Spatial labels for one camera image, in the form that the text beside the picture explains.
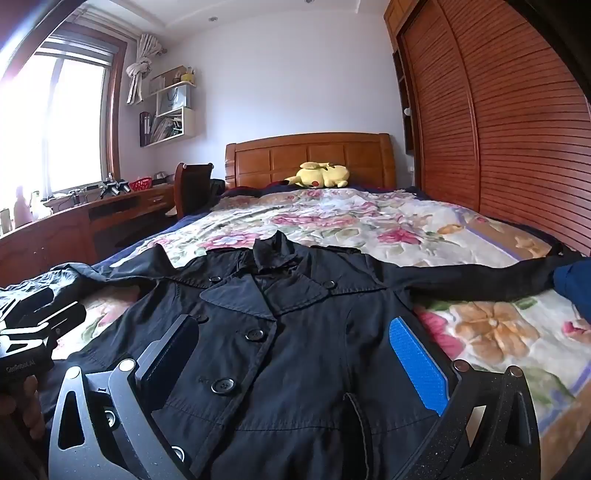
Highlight open wooden corner shelf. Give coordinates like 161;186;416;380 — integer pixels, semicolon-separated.
392;48;414;153

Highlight wooden slatted wardrobe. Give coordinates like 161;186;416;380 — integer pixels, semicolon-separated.
383;0;591;257

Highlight black buttoned coat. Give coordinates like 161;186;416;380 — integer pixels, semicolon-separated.
34;231;587;480

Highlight wooden desk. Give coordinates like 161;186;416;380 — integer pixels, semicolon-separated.
0;182;178;278

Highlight white bottle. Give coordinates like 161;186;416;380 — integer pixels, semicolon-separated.
30;190;51;220

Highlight pink bottle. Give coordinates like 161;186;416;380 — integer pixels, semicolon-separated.
14;186;31;228

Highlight white paper bag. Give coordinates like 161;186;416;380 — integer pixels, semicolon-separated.
161;85;190;112

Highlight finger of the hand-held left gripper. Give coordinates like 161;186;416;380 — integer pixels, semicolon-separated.
9;302;88;342
0;287;54;324

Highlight navy blue cloth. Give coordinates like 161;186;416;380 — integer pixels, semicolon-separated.
553;261;591;319

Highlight yellow plush toy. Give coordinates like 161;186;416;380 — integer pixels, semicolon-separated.
283;161;350;189

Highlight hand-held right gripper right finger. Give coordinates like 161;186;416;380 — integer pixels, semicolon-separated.
389;315;541;480

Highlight window with wooden frame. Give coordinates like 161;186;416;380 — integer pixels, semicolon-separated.
0;34;127;199

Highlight tied beige curtain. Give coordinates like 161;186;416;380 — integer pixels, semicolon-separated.
126;33;164;106

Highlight person's left hand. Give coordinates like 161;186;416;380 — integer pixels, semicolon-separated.
0;375;46;442

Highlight cardboard box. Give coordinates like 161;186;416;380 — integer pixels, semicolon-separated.
150;67;185;90

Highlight wooden chair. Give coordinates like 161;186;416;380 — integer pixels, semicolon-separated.
174;162;215;220

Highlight white wall shelf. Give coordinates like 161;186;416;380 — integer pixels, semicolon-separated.
139;67;198;148

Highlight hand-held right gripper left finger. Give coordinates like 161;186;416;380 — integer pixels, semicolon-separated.
48;314;200;480

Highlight floral plush blanket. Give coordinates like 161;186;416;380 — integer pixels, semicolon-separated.
46;187;591;480

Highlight black twin-barrel device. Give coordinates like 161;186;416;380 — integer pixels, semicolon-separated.
99;174;132;199

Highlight wooden bed headboard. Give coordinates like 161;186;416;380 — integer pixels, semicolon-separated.
225;132;398;190

